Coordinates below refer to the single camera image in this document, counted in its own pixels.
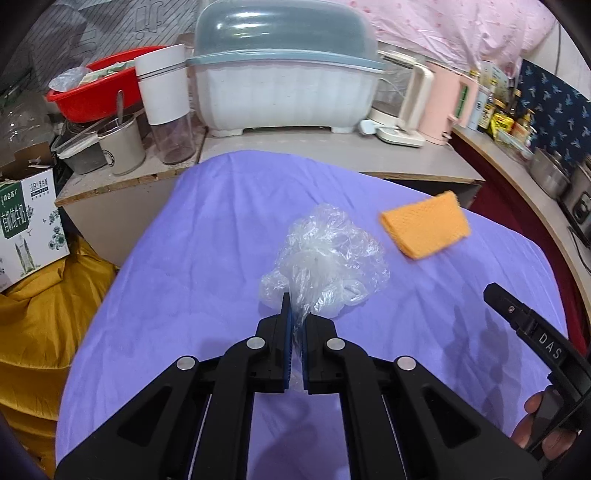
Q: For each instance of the white blender cup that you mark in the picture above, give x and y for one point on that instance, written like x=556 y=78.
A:
x=161 y=92

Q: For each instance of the metal spoon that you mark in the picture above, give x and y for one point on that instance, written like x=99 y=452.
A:
x=120 y=108

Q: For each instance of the yellow food packet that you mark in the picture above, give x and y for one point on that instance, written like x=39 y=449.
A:
x=501 y=125

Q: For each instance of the blue patterned wall cloth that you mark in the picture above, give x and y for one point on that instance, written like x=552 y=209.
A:
x=554 y=106

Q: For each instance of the pink electric kettle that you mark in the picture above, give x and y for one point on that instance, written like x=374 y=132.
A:
x=443 y=106

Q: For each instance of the grey white mug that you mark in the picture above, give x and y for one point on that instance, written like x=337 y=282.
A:
x=122 y=147

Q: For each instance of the red plastic basin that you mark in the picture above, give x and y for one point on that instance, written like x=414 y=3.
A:
x=92 y=101

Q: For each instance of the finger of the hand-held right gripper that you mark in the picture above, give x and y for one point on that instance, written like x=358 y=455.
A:
x=535 y=327

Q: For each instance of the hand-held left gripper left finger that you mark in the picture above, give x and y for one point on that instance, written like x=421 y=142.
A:
x=287 y=350

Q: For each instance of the dark sauce bottle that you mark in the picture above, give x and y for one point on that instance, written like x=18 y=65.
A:
x=514 y=108

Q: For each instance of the steel pot with lid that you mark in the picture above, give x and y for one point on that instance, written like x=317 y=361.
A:
x=549 y=175

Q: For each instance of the purple table cloth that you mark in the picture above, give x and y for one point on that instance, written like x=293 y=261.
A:
x=184 y=300

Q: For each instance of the grey rectangular container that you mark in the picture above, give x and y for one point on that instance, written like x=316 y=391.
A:
x=83 y=159

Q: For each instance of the printed cardboard box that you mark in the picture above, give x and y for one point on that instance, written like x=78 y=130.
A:
x=32 y=230

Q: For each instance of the steel rice cooker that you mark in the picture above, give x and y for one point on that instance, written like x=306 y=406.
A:
x=582 y=203

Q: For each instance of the person's right hand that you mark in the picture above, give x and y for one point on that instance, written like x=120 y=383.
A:
x=519 y=431

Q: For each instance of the clear plastic bag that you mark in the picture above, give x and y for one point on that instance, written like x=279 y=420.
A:
x=323 y=258

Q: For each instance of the orange foam net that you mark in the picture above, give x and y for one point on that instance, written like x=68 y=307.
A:
x=425 y=226

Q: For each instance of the pink wall cloth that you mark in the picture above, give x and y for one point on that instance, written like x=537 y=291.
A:
x=438 y=32

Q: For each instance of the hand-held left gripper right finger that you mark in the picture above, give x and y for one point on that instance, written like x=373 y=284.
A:
x=303 y=364

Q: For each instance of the white power plug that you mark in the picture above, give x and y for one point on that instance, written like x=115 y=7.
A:
x=369 y=127

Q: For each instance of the white dish drainer grey lid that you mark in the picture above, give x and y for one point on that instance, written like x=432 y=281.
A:
x=277 y=97

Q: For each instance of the yellow cloth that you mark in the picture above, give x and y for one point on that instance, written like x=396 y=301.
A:
x=46 y=346

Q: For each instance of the white electric kettle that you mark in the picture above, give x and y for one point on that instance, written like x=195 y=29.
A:
x=415 y=106

